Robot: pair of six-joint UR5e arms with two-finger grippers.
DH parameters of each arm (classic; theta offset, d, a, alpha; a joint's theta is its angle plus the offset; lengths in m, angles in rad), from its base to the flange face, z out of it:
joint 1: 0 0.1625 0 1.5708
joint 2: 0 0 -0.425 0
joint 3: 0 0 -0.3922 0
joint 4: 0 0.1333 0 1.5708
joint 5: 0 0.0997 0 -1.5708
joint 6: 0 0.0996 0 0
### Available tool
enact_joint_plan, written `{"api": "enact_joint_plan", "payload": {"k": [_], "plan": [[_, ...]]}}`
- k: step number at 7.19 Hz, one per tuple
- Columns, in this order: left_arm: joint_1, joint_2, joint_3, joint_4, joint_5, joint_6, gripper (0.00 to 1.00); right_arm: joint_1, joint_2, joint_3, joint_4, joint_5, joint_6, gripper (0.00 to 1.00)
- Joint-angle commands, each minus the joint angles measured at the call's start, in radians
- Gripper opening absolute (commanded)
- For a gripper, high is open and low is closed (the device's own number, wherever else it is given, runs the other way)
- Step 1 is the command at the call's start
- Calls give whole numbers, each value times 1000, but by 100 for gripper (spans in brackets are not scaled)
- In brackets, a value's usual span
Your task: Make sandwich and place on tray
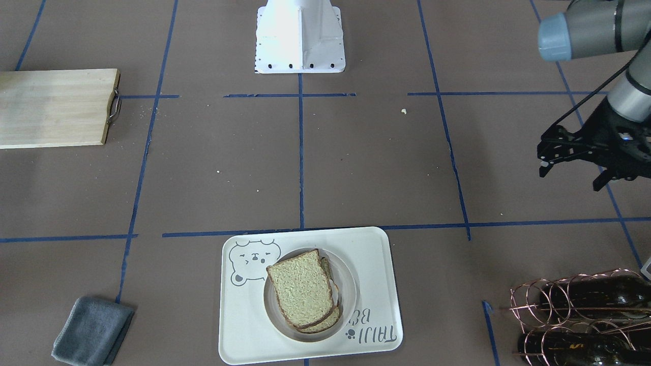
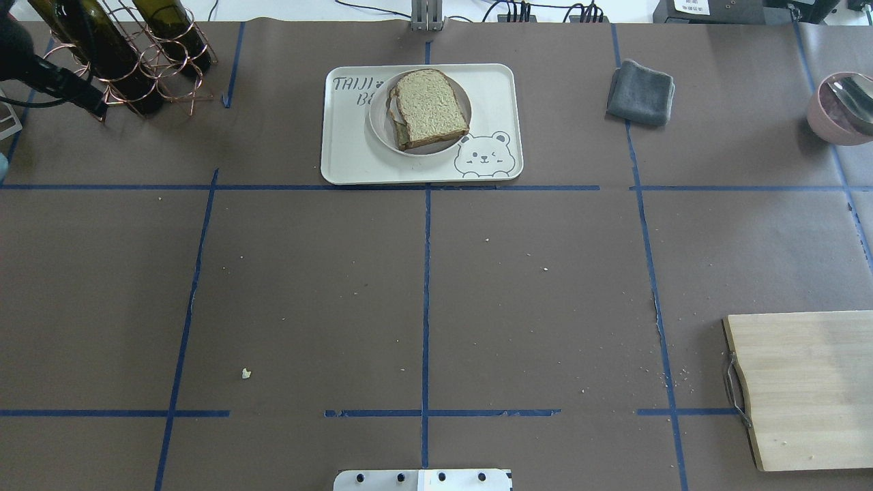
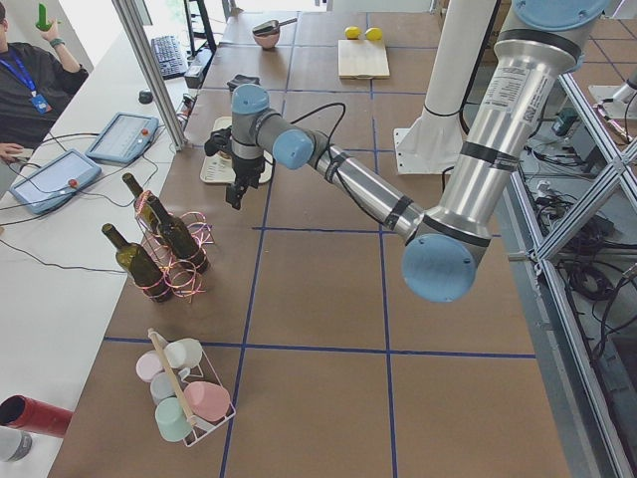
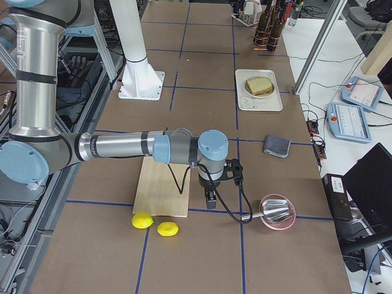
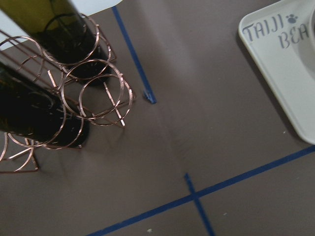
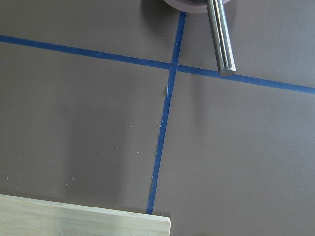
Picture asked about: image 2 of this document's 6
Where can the metal scoop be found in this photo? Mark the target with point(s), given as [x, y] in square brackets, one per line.
[854, 95]

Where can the black left robot part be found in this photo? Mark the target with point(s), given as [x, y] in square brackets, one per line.
[19, 62]

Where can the white bear tray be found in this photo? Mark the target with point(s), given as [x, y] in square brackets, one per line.
[351, 154]

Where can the dark wine bottle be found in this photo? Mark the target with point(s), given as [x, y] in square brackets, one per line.
[109, 55]
[181, 40]

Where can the bread slice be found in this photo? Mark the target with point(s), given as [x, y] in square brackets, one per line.
[431, 108]
[399, 123]

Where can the grey folded cloth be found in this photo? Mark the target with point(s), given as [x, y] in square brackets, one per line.
[641, 94]

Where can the aluminium frame post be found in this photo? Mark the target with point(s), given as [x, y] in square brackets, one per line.
[427, 15]

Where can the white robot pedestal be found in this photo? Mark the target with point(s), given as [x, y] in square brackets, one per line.
[425, 479]

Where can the wooden cutting board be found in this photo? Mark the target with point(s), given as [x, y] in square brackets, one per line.
[806, 383]

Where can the copper wire bottle rack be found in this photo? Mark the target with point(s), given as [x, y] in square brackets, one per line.
[145, 54]

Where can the pink bowl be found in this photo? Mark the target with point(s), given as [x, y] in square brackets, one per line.
[828, 119]

